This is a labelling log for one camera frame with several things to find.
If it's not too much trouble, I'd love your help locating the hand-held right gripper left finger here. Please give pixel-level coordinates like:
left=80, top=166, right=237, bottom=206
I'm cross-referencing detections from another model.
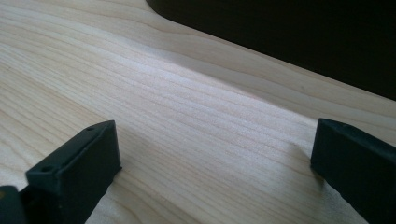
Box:
left=19, top=119, right=122, bottom=224

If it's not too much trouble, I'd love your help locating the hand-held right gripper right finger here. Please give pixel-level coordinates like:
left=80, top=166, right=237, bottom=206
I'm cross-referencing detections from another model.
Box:
left=310, top=118, right=396, bottom=224

